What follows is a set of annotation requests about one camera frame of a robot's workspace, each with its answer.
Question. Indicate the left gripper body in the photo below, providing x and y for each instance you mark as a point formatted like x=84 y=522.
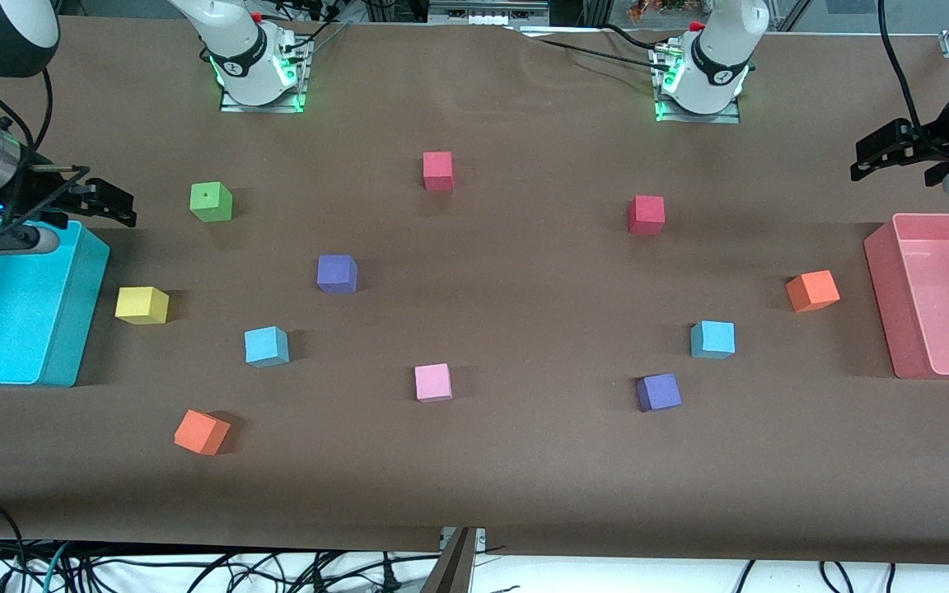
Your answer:
x=929 y=147

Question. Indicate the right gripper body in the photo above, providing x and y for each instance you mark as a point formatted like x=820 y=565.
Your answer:
x=36 y=196

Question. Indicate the light blue foam block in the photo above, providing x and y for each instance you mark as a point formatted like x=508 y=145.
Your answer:
x=266 y=346
x=712 y=339

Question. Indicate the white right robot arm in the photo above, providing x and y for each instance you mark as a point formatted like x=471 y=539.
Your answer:
x=240 y=58

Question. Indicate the green foam block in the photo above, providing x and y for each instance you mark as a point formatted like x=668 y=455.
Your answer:
x=211 y=203

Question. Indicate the yellow foam block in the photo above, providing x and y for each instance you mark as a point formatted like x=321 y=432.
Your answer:
x=141 y=305

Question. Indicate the cyan plastic bin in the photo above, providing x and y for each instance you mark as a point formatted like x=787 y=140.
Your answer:
x=5 y=321

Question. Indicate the orange foam block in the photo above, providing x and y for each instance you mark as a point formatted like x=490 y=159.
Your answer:
x=812 y=291
x=202 y=431

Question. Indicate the pink plastic bin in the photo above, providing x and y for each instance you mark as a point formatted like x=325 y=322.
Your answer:
x=948 y=296

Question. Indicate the purple foam block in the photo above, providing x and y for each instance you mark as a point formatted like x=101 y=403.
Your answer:
x=659 y=392
x=336 y=273

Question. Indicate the red foam block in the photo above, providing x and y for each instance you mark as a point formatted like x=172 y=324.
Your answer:
x=646 y=214
x=437 y=170

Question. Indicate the pink foam block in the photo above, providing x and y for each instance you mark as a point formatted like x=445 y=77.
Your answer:
x=433 y=382

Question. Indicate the grey equipment box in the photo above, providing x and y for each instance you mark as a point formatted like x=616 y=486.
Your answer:
x=487 y=12

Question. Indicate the brown table cloth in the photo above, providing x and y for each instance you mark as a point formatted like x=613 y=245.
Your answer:
x=524 y=478

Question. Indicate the dark angled bar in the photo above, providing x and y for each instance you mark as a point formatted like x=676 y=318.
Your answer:
x=451 y=572

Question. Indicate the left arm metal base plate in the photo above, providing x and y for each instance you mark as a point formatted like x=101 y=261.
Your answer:
x=697 y=118

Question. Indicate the metal table bracket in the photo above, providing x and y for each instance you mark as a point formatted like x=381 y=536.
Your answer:
x=479 y=537

